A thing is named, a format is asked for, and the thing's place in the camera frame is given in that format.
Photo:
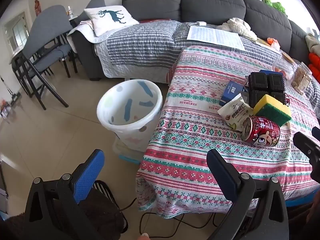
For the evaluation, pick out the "yellow green sponge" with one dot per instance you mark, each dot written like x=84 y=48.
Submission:
x=272 y=110

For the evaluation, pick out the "patterned knit tablecloth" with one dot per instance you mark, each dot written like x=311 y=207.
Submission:
x=190 y=142

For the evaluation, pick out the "green plush toy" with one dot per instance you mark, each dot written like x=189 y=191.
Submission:
x=273 y=3

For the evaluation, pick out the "white power adapter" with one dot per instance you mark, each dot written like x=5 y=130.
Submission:
x=201 y=23

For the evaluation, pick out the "blue cardboard box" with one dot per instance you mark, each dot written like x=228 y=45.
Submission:
x=232 y=91

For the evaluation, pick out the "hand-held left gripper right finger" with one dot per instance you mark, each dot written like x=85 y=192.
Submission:
x=221 y=173

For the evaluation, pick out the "window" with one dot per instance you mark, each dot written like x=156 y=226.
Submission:
x=15 y=32

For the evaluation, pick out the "white plastic trash bin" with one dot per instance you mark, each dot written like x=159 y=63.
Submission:
x=125 y=105

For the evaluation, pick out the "grey striped quilt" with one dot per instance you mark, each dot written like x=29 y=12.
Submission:
x=140 y=47

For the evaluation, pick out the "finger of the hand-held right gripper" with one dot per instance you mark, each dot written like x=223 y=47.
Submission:
x=316 y=131
x=306 y=143

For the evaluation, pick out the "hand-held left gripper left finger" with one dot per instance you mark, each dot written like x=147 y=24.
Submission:
x=87 y=172

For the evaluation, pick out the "floor mop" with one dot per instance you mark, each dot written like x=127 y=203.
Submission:
x=7 y=88

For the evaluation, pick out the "black plastic tray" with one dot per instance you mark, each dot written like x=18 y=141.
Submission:
x=260 y=82

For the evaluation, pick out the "grey chair black legs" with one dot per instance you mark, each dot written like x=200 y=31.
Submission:
x=93 y=5
x=50 y=25

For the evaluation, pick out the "white deer print pillow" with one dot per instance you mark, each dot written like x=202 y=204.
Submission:
x=110 y=17

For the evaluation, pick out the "clear plastic storage box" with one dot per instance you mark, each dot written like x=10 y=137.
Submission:
x=125 y=155

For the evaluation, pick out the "orange cloth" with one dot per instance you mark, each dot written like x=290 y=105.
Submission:
x=315 y=61

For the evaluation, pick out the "beige cloth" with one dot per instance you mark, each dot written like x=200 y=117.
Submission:
x=312 y=42

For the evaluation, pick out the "printed paper sheet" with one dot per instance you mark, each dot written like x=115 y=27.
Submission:
x=215 y=37

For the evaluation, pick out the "dark grey sofa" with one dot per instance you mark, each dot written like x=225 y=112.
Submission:
x=210 y=2

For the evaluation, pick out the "red drink can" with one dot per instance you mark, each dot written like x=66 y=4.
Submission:
x=265 y=132

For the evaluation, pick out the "small water bottle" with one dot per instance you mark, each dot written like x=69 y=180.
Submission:
x=69 y=10

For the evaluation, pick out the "cream fluffy cloth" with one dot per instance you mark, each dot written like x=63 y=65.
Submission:
x=237 y=25

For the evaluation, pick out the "white snack packet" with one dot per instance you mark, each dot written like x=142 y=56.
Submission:
x=235 y=110

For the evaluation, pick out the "red wall decoration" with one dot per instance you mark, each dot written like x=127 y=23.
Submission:
x=37 y=5

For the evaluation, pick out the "clear jar of nuts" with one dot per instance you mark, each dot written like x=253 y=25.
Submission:
x=301 y=78

